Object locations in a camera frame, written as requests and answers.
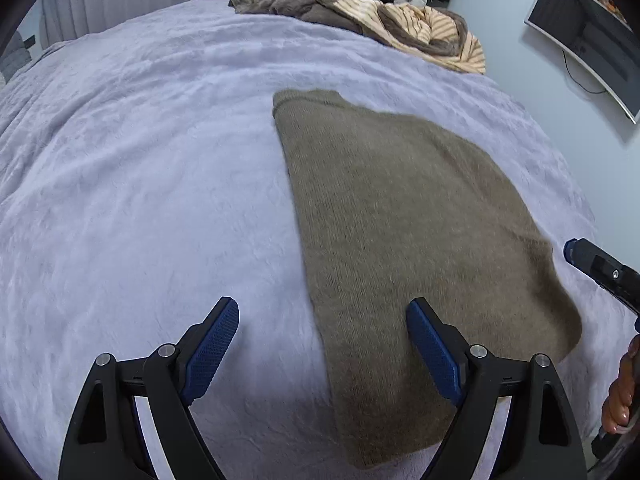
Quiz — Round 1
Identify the olive brown knitted sweater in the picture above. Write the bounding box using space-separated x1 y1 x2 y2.
272 88 583 471

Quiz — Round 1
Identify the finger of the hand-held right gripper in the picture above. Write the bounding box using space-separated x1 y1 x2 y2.
563 238 640 313

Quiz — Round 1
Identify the black monitor cable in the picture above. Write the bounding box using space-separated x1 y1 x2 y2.
562 50 608 95

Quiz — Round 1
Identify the brown and striped fleece blanket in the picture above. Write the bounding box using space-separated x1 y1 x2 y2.
228 0 487 76

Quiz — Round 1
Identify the lavender plush blanket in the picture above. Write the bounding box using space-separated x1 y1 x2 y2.
0 0 640 480

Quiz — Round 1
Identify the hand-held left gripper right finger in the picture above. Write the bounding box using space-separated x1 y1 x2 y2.
406 297 587 480

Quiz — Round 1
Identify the person's right hand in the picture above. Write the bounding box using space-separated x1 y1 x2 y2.
601 334 640 435

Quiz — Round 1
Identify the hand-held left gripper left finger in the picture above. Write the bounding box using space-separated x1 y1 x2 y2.
58 296 240 480

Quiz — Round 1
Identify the wall-mounted monitor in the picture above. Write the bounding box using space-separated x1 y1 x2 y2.
524 0 640 125

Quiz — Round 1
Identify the grey quilted headboard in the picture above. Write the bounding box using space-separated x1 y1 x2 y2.
0 30 36 83

